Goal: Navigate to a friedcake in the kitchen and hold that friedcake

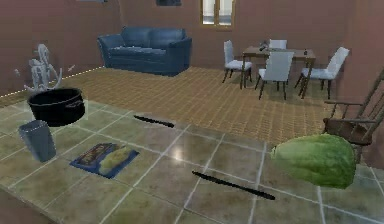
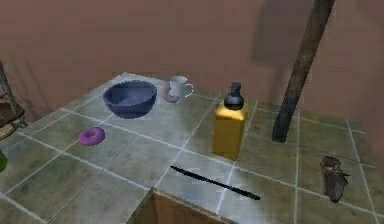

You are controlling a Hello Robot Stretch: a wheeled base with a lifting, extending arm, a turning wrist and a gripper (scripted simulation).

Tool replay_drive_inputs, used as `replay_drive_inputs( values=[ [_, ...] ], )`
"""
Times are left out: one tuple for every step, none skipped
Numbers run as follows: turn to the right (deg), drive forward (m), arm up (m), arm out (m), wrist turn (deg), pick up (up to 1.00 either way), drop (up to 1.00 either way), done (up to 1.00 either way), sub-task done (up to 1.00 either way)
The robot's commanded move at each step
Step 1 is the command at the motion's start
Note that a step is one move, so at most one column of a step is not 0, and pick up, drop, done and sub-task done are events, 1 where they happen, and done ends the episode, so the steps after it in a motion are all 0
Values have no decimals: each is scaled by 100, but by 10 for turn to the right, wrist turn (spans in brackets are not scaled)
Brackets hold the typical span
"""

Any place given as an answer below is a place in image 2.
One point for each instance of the white mug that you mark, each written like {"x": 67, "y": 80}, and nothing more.
{"x": 177, "y": 87}

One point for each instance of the pink frosted doughnut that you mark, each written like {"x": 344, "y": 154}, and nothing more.
{"x": 166, "y": 97}

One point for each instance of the yellow bottle with black pump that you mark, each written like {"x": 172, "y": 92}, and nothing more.
{"x": 229, "y": 131}

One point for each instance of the blue bowl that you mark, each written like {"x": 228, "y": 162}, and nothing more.
{"x": 130, "y": 98}

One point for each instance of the thin black knife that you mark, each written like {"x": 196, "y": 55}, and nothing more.
{"x": 213, "y": 182}

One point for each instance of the brown wooden box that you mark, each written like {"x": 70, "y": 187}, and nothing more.
{"x": 173, "y": 210}

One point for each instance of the purple frosted doughnut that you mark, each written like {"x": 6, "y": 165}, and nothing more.
{"x": 83, "y": 138}

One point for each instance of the dark brown lumpy object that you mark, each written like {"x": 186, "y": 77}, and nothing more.
{"x": 333, "y": 181}

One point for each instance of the dark wooden chair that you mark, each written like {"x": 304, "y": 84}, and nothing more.
{"x": 9, "y": 115}

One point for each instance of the green round object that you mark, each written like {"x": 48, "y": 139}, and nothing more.
{"x": 2, "y": 161}

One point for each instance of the dark brown post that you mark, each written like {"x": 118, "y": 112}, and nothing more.
{"x": 300, "y": 70}

